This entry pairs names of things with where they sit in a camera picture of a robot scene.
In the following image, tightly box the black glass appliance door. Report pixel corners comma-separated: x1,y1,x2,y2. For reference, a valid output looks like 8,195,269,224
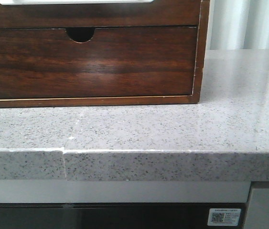
0,203,246,229

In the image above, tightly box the grey cabinet door panel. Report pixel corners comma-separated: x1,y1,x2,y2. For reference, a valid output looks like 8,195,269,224
244,182,269,229

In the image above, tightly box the wooden drawer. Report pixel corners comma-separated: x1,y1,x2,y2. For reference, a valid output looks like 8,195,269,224
0,26,197,99
0,0,201,29

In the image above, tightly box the dark wooden drawer cabinet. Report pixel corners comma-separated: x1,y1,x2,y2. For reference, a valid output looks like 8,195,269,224
0,0,210,108

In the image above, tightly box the white curtain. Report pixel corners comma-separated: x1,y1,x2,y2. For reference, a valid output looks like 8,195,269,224
206,0,269,50

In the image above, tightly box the white QR code sticker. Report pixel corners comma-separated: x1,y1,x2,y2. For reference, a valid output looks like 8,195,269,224
207,208,242,226

